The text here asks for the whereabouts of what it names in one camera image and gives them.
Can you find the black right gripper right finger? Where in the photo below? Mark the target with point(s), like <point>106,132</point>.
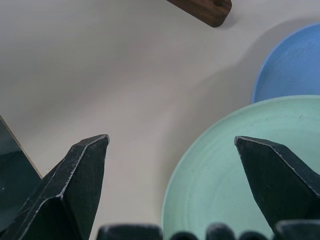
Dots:
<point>277,180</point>

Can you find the dark wooden block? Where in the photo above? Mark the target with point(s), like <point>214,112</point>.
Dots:
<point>212,10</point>

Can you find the green plate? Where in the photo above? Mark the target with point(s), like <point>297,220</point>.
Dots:
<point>215,175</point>

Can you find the blue plate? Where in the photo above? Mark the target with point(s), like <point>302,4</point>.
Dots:
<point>290,65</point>

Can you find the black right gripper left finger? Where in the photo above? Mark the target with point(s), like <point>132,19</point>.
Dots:
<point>67,190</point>

